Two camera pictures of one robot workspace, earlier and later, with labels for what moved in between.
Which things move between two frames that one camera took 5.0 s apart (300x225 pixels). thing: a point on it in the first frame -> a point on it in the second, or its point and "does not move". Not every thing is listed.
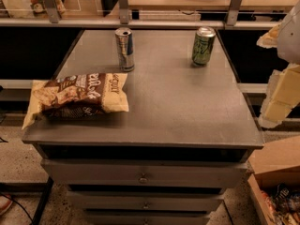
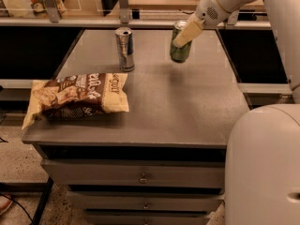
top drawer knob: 143,179 does not move
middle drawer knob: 145,206 does not move
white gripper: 291,37 -> 208,10
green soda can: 203,46 -> 180,54
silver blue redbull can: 126,49 does not move
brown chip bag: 78,96 does not move
